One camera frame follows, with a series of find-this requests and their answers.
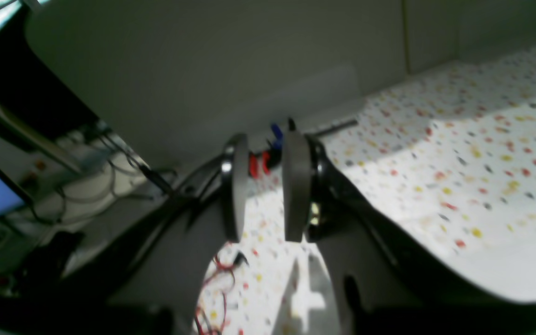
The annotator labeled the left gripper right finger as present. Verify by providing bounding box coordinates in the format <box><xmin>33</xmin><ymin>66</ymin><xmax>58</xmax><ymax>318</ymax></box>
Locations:
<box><xmin>281</xmin><ymin>139</ymin><xmax>536</xmax><ymax>335</ymax></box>

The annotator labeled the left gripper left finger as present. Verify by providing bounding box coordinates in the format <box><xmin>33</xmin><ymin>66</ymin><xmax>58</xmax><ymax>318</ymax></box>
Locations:
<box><xmin>54</xmin><ymin>134</ymin><xmax>249</xmax><ymax>335</ymax></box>

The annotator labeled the white T-shirt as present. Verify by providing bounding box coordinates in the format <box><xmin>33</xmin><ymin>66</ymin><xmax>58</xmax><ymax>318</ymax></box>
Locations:
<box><xmin>268</xmin><ymin>233</ymin><xmax>536</xmax><ymax>335</ymax></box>

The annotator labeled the black orange bar clamp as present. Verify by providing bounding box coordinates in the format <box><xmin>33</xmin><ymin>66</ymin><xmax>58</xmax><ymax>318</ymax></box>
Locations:
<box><xmin>248</xmin><ymin>117</ymin><xmax>359</xmax><ymax>180</ymax></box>

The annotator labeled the red black wire bundle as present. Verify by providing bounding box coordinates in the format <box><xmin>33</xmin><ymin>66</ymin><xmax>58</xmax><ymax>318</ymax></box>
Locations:
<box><xmin>194</xmin><ymin>249</ymin><xmax>250</xmax><ymax>335</ymax></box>

